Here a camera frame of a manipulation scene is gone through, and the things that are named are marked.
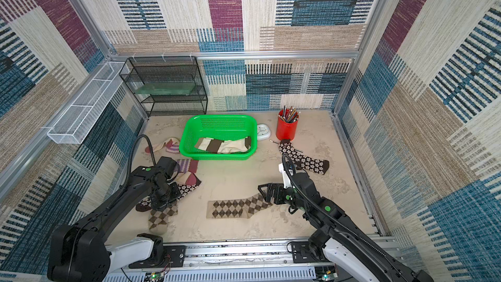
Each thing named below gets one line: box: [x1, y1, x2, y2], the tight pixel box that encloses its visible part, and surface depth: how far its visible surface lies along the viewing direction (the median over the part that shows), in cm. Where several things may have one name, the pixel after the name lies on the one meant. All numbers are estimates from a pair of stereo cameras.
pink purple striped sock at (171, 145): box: [144, 137, 180, 155], surface depth 105 cm
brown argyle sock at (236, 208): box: [206, 193, 274, 219], surface depth 87 cm
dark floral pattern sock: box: [278, 139, 330, 175], surface depth 101 cm
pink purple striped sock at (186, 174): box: [173, 158, 202, 186], surface depth 94 cm
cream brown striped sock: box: [194, 136, 252, 154], surface depth 106 cm
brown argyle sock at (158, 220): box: [148, 204, 179, 236], surface depth 82 cm
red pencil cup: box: [275, 105, 301, 141], surface depth 104 cm
